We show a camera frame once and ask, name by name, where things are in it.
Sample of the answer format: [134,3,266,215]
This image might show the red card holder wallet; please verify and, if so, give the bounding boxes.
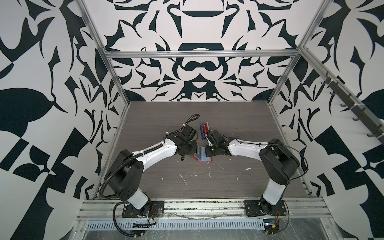
[193,146,213,163]

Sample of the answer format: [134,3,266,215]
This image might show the blue card stand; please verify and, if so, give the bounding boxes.
[200,122,210,140]

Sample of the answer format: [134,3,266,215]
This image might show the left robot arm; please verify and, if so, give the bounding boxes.
[99,125,198,215]

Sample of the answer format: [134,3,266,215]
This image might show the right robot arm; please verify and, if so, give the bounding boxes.
[205,131,300,206]

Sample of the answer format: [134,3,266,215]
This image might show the right base electronics board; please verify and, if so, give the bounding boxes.
[263,219,280,236]

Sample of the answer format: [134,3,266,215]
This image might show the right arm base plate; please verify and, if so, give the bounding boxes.
[244,199,287,217]

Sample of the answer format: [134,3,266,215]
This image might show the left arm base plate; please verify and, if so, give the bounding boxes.
[122,200,165,218]

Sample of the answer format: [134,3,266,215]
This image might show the white vented cable duct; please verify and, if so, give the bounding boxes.
[86,219,265,231]

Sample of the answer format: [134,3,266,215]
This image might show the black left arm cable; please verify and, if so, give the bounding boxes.
[112,201,151,238]

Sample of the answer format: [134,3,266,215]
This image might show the aluminium front rail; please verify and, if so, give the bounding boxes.
[77,198,332,220]

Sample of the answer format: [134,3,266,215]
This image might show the wall hook rail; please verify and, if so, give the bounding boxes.
[321,72,384,145]

